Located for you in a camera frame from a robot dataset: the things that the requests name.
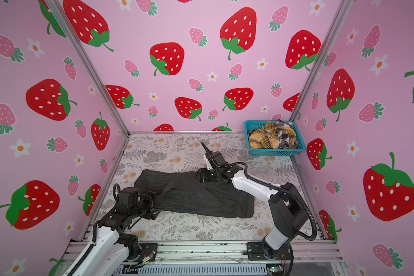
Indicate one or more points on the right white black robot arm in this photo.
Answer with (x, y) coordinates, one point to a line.
(290, 213)

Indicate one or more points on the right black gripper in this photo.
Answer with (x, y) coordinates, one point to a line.
(202, 175)

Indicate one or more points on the aluminium frame rail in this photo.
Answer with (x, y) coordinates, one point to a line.
(225, 258)

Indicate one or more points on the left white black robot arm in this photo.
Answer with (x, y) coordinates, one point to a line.
(110, 246)

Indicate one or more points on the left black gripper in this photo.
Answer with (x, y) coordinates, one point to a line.
(151, 203)

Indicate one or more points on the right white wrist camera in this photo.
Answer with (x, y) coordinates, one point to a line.
(209, 166)

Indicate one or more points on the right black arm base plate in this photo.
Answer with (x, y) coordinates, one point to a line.
(261, 251)

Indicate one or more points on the dark grey pinstripe shirt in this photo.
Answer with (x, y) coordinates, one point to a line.
(181, 192)

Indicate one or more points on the teal plastic basket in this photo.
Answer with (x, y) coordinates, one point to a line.
(253, 125)

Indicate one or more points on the yellow plaid shirt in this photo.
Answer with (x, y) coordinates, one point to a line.
(274, 136)

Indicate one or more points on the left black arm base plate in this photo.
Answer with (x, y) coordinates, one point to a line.
(139, 252)

